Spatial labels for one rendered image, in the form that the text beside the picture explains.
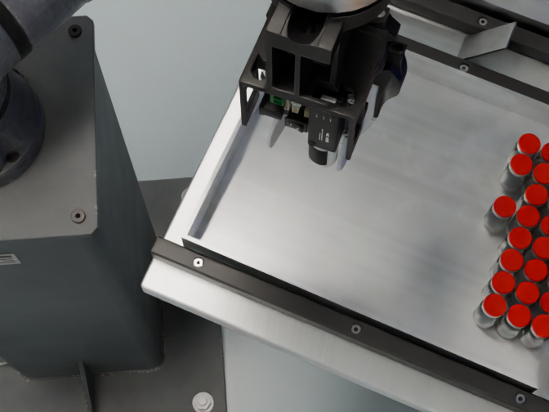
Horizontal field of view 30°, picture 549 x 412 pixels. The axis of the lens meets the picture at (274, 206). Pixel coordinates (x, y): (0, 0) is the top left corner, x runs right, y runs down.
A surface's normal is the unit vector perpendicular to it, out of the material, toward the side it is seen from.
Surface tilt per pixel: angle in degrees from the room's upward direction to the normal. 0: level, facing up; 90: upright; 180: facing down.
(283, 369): 0
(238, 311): 0
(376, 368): 0
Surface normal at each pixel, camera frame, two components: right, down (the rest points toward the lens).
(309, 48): -0.36, 0.85
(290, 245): 0.01, -0.33
